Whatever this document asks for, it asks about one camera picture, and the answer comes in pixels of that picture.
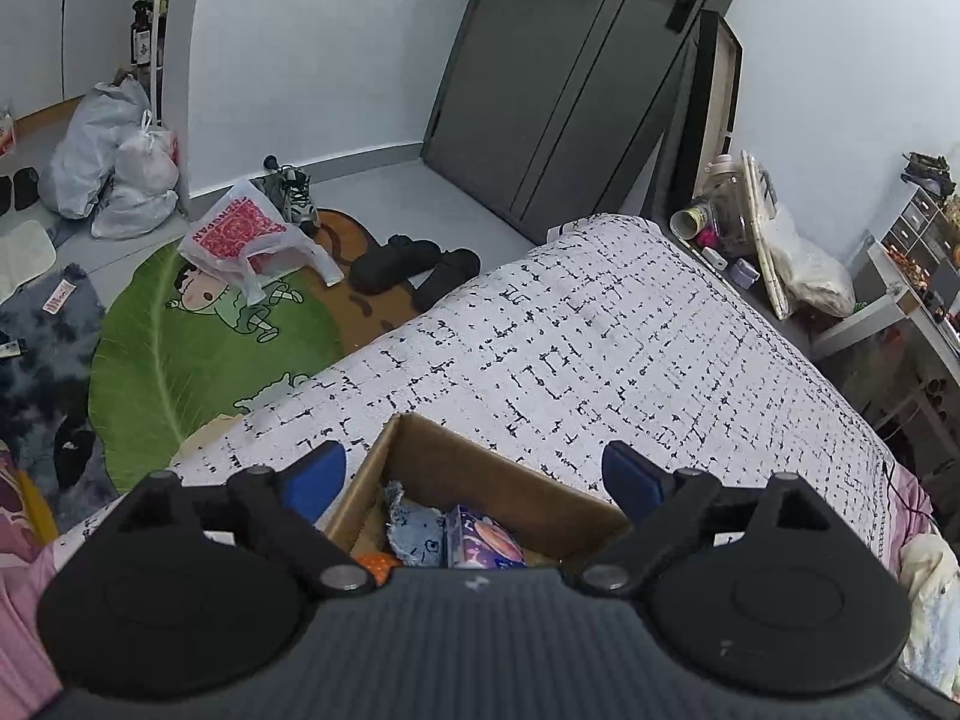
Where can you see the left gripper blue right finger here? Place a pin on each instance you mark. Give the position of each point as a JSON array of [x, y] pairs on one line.
[[667, 513]]

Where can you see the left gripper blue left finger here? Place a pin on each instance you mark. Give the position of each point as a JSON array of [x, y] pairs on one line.
[[275, 515]]

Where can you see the orange burger plush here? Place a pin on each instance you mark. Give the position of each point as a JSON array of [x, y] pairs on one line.
[[379, 564]]

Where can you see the grey denim plush toy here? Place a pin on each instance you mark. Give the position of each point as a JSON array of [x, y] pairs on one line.
[[416, 534]]

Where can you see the blue tissue pack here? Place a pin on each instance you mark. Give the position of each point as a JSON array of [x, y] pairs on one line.
[[477, 542]]

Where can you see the brown cardboard box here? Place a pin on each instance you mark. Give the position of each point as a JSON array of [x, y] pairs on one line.
[[552, 524]]

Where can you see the white black patterned blanket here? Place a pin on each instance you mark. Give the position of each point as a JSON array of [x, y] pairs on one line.
[[610, 332]]

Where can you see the green leaf cartoon rug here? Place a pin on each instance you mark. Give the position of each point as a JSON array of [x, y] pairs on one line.
[[178, 350]]

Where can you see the pink bed sheet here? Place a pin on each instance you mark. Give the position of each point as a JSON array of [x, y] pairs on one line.
[[27, 679]]

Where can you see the cream tote bag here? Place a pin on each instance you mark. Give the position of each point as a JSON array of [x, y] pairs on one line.
[[795, 271]]

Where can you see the white red plastic bag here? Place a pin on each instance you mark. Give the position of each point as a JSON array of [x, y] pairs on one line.
[[245, 242]]

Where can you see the black slippers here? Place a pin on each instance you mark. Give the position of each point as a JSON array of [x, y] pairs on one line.
[[402, 258]]

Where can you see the paper cup tube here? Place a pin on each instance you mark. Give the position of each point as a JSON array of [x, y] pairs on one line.
[[689, 223]]

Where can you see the blue tie-dye rug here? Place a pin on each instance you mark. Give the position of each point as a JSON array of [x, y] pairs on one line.
[[56, 322]]

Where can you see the pastel fluffy blanket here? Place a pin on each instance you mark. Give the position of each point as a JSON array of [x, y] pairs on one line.
[[929, 575]]

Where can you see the white desk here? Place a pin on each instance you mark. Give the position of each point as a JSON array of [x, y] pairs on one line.
[[896, 365]]

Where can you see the grey sneakers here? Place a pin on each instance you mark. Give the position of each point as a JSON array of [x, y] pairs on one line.
[[289, 189]]

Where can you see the small drawer organizer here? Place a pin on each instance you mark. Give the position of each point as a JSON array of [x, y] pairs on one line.
[[921, 237]]

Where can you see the white garbage bags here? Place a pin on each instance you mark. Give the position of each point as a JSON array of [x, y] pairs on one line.
[[116, 166]]

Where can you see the black framed board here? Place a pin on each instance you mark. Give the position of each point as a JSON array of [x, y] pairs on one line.
[[703, 120]]

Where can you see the dark grey door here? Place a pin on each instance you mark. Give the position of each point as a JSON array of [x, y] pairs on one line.
[[548, 109]]

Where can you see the white kitchen cabinet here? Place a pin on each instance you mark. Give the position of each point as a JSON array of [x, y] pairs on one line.
[[55, 50]]

